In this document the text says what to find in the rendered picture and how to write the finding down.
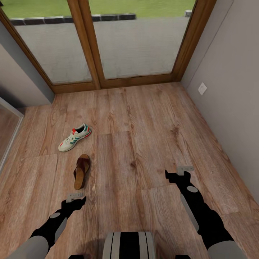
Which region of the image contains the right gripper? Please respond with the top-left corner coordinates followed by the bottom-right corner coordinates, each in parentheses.
top-left (165, 170), bottom-right (191, 186)

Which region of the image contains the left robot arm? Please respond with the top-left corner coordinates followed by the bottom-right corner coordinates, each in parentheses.
top-left (5, 192), bottom-right (86, 259)

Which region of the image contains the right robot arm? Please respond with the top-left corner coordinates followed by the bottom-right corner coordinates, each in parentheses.
top-left (165, 166), bottom-right (248, 259)

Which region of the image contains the sandal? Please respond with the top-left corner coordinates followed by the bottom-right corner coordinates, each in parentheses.
top-left (73, 154), bottom-right (91, 190)

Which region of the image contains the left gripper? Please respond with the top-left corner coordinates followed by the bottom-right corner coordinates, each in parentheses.
top-left (61, 197), bottom-right (86, 214)

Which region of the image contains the gym shoe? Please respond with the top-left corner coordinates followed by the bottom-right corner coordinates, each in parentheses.
top-left (58, 123), bottom-right (91, 152)

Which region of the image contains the robot trunk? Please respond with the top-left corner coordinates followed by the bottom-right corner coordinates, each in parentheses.
top-left (103, 232), bottom-right (156, 259)

